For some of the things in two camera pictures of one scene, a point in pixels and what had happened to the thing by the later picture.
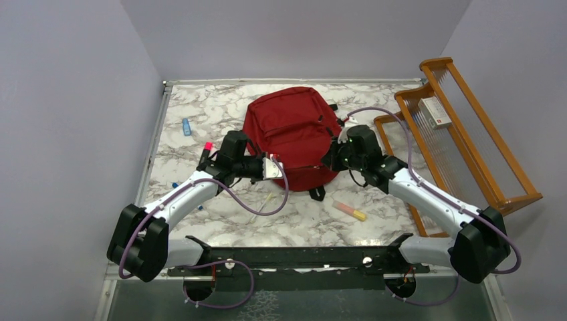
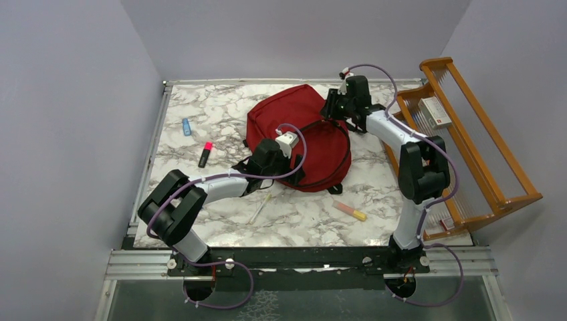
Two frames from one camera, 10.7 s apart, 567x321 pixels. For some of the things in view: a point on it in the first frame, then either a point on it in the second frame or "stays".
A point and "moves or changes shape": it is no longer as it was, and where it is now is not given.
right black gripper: x=331 y=158 to x=328 y=111
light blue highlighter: x=186 y=128 stays
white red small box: x=434 y=112 stays
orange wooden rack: x=454 y=146 stays
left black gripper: x=259 y=157 to x=295 y=177
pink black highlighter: x=208 y=146 stays
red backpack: x=297 y=124 moves or changes shape
